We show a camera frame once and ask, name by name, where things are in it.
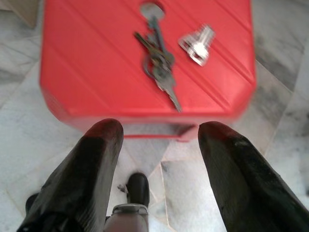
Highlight small silver keys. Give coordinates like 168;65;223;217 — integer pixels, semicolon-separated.
178;23;215;67

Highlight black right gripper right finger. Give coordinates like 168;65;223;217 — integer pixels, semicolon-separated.
197;121;309;232

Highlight red plastic stool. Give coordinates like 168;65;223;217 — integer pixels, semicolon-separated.
39;0;257;143

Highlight dark key bunch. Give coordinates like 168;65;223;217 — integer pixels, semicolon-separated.
134;13;183;113

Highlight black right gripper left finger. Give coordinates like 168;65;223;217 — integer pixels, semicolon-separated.
16;118;125;232

